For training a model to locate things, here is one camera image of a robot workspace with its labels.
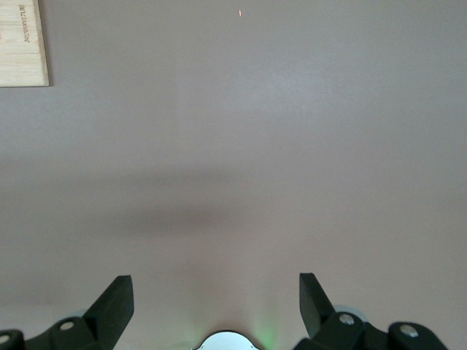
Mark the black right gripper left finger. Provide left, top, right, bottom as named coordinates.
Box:
left=0, top=275, right=135, bottom=350

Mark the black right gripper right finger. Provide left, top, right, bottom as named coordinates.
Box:
left=293, top=272, right=449, bottom=350

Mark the brown table cover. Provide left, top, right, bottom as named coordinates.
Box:
left=0, top=0, right=467, bottom=350

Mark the bamboo cutting board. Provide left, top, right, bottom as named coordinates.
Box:
left=0, top=0, right=50, bottom=88

